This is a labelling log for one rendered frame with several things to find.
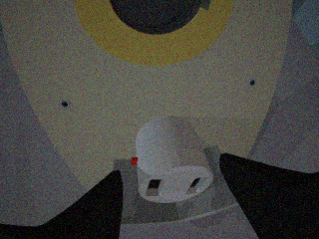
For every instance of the grey cylinder with slotted end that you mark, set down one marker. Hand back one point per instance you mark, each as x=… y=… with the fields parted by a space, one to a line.
x=170 y=161

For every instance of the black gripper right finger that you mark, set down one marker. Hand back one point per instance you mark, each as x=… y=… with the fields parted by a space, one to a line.
x=279 y=204

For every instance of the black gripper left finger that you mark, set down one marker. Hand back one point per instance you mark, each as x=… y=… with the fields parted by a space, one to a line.
x=97 y=215

